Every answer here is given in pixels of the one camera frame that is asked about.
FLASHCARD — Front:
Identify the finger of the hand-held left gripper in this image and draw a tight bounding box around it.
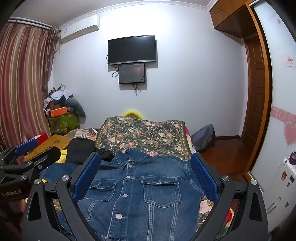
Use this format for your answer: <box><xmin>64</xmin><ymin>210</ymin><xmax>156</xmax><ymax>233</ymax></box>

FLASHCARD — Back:
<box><xmin>0</xmin><ymin>138</ymin><xmax>38</xmax><ymax>166</ymax></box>
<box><xmin>0</xmin><ymin>146</ymin><xmax>62</xmax><ymax>183</ymax></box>

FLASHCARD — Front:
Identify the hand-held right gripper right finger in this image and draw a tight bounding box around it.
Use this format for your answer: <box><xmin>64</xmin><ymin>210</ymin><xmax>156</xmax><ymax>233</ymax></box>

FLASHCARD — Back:
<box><xmin>185</xmin><ymin>152</ymin><xmax>269</xmax><ymax>241</ymax></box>

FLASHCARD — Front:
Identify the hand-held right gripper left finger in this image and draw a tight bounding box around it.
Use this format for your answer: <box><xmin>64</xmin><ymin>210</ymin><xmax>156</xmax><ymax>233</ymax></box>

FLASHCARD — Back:
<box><xmin>22</xmin><ymin>152</ymin><xmax>101</xmax><ymax>241</ymax></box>

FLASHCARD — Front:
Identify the blue denim jacket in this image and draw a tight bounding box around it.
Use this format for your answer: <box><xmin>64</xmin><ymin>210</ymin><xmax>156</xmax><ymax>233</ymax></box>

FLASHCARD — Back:
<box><xmin>39</xmin><ymin>148</ymin><xmax>206</xmax><ymax>241</ymax></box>

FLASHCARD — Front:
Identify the red box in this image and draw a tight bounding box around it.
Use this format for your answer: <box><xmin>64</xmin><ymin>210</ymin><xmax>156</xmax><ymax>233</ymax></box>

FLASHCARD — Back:
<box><xmin>35</xmin><ymin>133</ymin><xmax>49</xmax><ymax>145</ymax></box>

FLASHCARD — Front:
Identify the wooden lap table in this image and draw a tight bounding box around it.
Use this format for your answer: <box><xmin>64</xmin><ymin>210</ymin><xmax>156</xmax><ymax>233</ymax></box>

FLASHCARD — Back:
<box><xmin>24</xmin><ymin>134</ymin><xmax>73</xmax><ymax>163</ymax></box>

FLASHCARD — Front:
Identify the black garment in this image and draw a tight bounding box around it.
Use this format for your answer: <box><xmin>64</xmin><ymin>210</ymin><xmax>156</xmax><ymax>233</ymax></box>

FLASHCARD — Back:
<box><xmin>65</xmin><ymin>137</ymin><xmax>116</xmax><ymax>165</ymax></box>

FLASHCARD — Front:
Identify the grey backpack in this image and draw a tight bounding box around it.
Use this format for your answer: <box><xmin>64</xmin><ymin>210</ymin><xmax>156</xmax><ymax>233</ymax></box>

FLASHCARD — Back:
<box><xmin>191</xmin><ymin>123</ymin><xmax>216</xmax><ymax>153</ymax></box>

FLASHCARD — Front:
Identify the striped patchwork cloth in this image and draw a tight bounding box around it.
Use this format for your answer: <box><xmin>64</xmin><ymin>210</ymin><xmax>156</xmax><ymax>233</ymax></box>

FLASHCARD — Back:
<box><xmin>66</xmin><ymin>128</ymin><xmax>99</xmax><ymax>141</ymax></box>

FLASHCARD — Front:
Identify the orange box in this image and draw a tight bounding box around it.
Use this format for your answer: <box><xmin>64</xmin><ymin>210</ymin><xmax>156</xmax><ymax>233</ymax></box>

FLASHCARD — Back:
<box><xmin>50</xmin><ymin>107</ymin><xmax>70</xmax><ymax>117</ymax></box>

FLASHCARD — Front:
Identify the dark green plush pillow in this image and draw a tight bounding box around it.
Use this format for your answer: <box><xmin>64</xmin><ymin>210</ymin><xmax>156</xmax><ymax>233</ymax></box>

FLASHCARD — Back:
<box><xmin>65</xmin><ymin>98</ymin><xmax>86</xmax><ymax>117</ymax></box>

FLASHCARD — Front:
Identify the pile of clutter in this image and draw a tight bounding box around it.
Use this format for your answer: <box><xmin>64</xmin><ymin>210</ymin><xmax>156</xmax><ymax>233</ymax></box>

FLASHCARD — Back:
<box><xmin>43</xmin><ymin>84</ymin><xmax>74</xmax><ymax>109</ymax></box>

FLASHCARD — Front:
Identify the striped red curtain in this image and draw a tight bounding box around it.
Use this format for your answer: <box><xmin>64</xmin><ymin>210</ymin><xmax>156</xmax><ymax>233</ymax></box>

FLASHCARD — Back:
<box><xmin>0</xmin><ymin>22</ymin><xmax>61</xmax><ymax>158</ymax></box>

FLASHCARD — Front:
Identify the floral bed blanket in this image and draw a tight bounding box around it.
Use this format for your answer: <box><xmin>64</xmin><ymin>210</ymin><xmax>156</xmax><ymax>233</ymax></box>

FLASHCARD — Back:
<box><xmin>62</xmin><ymin>116</ymin><xmax>234</xmax><ymax>237</ymax></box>

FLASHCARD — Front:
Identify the white suitcase with stickers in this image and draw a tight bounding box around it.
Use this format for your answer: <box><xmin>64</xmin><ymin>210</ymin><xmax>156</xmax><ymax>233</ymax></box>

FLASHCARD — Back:
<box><xmin>264</xmin><ymin>156</ymin><xmax>296</xmax><ymax>223</ymax></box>

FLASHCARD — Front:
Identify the yellow plastic object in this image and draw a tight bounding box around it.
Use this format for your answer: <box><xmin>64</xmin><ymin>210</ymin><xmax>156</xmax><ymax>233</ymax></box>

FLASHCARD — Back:
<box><xmin>122</xmin><ymin>110</ymin><xmax>145</xmax><ymax>120</ymax></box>

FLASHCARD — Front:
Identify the brown wooden door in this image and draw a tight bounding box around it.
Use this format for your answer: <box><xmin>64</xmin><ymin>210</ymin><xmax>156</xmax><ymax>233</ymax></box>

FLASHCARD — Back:
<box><xmin>242</xmin><ymin>35</ymin><xmax>266</xmax><ymax>167</ymax></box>

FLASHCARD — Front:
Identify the white sliding wardrobe door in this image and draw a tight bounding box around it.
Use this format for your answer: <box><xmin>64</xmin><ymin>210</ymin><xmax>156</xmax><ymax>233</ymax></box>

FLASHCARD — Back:
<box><xmin>251</xmin><ymin>0</ymin><xmax>296</xmax><ymax>202</ymax></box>

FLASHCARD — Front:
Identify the small black monitor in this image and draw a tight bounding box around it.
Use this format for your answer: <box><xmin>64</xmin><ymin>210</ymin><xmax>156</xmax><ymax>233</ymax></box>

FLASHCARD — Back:
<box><xmin>118</xmin><ymin>63</ymin><xmax>146</xmax><ymax>84</ymax></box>

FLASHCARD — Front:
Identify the white air conditioner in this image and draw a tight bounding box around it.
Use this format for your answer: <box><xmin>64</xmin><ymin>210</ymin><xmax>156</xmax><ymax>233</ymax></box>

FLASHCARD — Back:
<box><xmin>59</xmin><ymin>14</ymin><xmax>100</xmax><ymax>43</ymax></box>

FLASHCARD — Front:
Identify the wooden overhead cabinet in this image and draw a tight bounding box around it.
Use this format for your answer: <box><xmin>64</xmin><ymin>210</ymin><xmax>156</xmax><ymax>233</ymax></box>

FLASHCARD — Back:
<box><xmin>210</xmin><ymin>0</ymin><xmax>257</xmax><ymax>39</ymax></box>

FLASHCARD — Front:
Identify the black wall television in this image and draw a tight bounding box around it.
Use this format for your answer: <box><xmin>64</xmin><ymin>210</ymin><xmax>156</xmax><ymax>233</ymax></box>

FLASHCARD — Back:
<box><xmin>108</xmin><ymin>35</ymin><xmax>158</xmax><ymax>66</ymax></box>

